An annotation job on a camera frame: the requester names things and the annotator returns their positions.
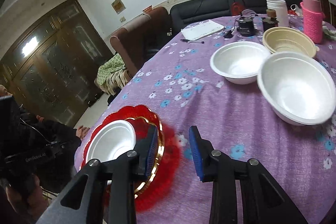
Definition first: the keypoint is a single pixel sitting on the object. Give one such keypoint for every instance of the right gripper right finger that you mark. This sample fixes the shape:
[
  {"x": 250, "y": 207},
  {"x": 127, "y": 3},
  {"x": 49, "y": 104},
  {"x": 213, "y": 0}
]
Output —
[{"x": 263, "y": 199}]

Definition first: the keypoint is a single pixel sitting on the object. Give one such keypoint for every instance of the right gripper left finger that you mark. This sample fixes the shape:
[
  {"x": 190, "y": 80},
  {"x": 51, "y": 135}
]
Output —
[{"x": 81, "y": 201}]

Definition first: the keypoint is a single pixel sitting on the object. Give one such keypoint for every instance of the red glass plate gold rim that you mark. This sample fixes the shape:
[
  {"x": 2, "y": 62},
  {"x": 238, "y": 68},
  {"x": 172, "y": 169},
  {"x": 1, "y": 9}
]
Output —
[{"x": 138, "y": 128}]

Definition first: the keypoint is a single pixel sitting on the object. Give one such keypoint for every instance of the small white foam bowl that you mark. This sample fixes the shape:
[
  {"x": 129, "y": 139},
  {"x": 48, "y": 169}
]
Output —
[{"x": 111, "y": 141}]

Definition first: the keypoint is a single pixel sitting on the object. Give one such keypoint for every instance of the large white foam bowl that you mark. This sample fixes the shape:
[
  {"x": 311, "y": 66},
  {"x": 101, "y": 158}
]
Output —
[{"x": 298, "y": 88}]

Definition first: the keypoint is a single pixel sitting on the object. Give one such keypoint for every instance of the medium white foam bowl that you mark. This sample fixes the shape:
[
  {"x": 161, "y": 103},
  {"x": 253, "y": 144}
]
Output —
[{"x": 239, "y": 62}]

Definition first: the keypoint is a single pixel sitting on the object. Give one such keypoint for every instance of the person's left hand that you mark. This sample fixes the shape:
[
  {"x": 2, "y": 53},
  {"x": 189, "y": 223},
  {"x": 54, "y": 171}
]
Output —
[{"x": 32, "y": 207}]

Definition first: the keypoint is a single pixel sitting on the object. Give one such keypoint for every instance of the dark wooden door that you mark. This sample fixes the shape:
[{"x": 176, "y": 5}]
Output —
[{"x": 51, "y": 68}]

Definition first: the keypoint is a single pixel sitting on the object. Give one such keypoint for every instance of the purple floral tablecloth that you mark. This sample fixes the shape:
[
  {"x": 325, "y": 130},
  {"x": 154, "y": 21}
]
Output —
[{"x": 179, "y": 85}]

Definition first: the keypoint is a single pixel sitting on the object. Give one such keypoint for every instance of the green patterned cloth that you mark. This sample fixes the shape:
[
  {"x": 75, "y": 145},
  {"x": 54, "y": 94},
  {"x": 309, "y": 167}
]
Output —
[{"x": 112, "y": 75}]

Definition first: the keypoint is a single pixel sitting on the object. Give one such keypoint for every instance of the brown armchair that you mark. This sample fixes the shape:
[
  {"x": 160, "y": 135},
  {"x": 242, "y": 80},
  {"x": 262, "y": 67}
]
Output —
[{"x": 140, "y": 39}]

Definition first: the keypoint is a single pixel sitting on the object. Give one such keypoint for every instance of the beige plastic bowl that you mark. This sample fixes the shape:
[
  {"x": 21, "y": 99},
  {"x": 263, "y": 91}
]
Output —
[{"x": 285, "y": 39}]

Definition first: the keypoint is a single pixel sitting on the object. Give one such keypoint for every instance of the small black charger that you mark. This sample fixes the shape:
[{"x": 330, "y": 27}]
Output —
[{"x": 228, "y": 34}]

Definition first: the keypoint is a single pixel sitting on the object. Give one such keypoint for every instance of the black pen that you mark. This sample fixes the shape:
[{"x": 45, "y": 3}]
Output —
[{"x": 192, "y": 41}]

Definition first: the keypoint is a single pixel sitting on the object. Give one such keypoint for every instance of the black round jar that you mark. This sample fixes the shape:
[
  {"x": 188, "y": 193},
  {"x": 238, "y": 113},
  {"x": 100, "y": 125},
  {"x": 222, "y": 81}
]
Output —
[{"x": 245, "y": 27}]

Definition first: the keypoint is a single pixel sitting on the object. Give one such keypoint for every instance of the white notepad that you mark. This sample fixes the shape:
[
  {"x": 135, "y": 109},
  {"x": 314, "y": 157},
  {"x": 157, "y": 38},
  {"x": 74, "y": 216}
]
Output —
[{"x": 201, "y": 30}]

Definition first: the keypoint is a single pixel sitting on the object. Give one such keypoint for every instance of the dark brown jar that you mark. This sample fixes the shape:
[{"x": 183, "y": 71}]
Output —
[{"x": 270, "y": 21}]

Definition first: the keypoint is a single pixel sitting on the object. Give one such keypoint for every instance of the white crumpled tissue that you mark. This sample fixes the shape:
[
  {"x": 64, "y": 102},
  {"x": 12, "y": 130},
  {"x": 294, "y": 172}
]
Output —
[{"x": 330, "y": 34}]

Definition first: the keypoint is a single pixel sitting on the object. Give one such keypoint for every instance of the red bag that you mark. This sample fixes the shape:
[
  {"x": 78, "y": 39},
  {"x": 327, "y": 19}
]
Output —
[{"x": 237, "y": 9}]

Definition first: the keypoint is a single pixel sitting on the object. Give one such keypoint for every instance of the pink knitted sleeve bottle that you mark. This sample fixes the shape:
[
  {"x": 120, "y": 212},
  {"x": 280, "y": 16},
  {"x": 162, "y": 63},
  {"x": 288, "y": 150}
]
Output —
[{"x": 312, "y": 20}]

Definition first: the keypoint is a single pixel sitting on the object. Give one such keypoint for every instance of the white plastic container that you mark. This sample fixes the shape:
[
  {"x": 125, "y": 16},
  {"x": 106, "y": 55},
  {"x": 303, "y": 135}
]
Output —
[{"x": 281, "y": 11}]

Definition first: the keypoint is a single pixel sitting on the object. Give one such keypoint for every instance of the black leather sofa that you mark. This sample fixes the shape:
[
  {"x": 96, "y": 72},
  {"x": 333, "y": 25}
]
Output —
[{"x": 194, "y": 11}]

